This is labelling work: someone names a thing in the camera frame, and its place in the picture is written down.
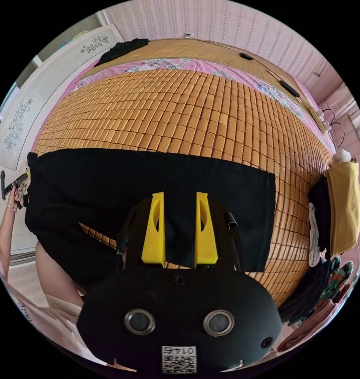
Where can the white cupboard with flower print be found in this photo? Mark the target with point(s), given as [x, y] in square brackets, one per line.
[32, 100]

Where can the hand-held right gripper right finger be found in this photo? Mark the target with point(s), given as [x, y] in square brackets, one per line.
[205, 239]

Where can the person's left forearm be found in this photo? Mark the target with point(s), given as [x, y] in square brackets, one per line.
[3, 237]

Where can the small black oval device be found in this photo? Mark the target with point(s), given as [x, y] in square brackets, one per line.
[246, 56]

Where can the long black device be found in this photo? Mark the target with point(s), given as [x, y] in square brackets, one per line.
[289, 88]

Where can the pile of clothes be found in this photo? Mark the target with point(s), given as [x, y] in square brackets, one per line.
[344, 207]

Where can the bed with bamboo mat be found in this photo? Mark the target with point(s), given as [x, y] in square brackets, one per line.
[174, 112]

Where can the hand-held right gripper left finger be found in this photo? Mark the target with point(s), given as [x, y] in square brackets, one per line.
[152, 237]

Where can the black long pants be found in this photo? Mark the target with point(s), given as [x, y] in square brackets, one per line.
[108, 183]

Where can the black garment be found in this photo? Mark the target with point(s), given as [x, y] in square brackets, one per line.
[120, 49]

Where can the person's left hand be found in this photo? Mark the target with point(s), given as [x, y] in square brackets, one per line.
[12, 199]

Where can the person's body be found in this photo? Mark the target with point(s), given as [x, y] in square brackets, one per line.
[55, 284]

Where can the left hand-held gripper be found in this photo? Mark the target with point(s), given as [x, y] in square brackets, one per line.
[19, 183]

